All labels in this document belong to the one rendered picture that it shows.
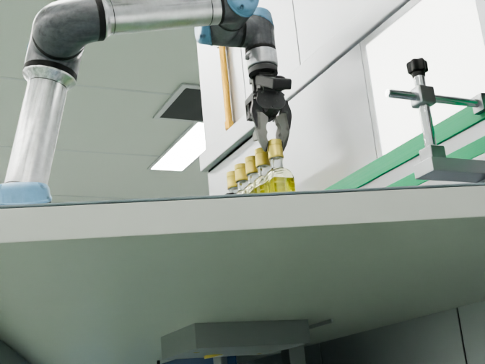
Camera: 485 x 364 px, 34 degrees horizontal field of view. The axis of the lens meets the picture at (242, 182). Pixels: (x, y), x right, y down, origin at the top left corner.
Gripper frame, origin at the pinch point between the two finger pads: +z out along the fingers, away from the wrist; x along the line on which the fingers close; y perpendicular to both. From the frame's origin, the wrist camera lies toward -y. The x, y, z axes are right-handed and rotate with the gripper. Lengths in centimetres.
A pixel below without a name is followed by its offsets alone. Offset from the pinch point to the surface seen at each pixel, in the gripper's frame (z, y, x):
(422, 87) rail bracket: 19, -72, 9
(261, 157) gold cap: 1.6, 4.2, 1.8
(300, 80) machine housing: -20.1, 6.8, -12.0
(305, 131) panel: -6.2, 6.0, -11.2
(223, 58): -47, 50, -8
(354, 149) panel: 5.5, -12.8, -13.2
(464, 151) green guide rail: 25, -65, -2
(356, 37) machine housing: -18.9, -18.6, -14.6
